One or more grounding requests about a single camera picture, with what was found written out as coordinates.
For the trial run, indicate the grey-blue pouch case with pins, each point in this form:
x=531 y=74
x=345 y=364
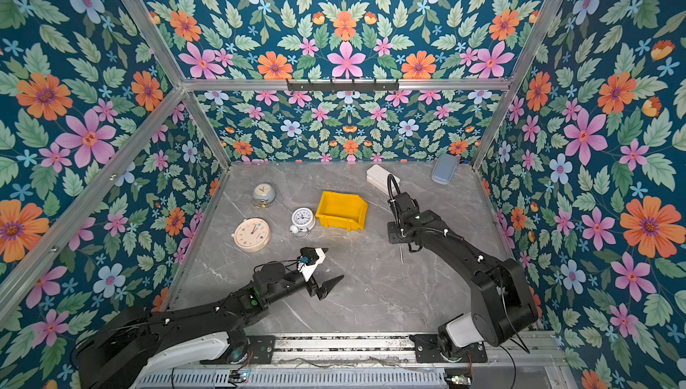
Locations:
x=444 y=169

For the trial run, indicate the aluminium front rail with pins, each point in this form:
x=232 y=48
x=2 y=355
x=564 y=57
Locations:
x=394 y=350

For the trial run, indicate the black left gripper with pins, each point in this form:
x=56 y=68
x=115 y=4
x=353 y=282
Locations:
x=327 y=286

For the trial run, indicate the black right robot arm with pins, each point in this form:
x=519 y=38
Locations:
x=501 y=302

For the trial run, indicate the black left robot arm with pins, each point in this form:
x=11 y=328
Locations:
x=139 y=341

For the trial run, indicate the white rectangular box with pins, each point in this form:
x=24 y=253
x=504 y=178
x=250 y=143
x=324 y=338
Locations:
x=377 y=176

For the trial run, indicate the black hook rail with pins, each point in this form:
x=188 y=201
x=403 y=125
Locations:
x=334 y=86

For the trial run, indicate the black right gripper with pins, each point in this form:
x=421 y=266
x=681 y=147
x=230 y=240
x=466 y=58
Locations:
x=391 y=234

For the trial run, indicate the white alarm clock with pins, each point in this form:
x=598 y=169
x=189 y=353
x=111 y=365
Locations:
x=302 y=222

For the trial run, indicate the yellow plastic bin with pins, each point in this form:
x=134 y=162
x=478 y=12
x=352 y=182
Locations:
x=338 y=210

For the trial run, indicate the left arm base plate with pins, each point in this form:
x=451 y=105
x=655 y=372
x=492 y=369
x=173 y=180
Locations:
x=257 y=347

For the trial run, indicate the white ribbed cable duct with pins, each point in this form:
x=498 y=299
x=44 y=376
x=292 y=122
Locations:
x=296 y=378

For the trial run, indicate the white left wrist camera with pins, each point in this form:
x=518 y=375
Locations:
x=308 y=255

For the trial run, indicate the beige round wall clock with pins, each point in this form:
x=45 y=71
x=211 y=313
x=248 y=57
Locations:
x=252 y=235

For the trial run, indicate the grey-blue round clock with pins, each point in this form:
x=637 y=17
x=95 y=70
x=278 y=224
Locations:
x=263 y=195

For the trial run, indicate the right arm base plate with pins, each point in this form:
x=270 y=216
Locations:
x=432 y=348

